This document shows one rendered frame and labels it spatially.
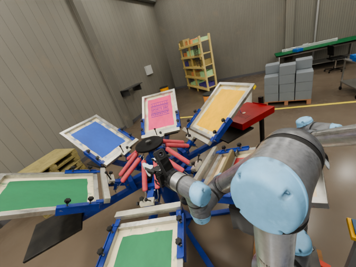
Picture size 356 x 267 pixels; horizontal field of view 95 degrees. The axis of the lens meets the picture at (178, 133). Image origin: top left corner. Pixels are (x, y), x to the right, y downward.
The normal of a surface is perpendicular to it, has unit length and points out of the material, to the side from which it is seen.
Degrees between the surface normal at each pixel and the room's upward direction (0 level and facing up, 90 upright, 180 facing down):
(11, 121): 90
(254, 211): 82
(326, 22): 90
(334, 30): 90
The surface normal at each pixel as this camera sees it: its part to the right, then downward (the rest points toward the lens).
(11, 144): 0.89, -0.04
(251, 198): -0.73, 0.36
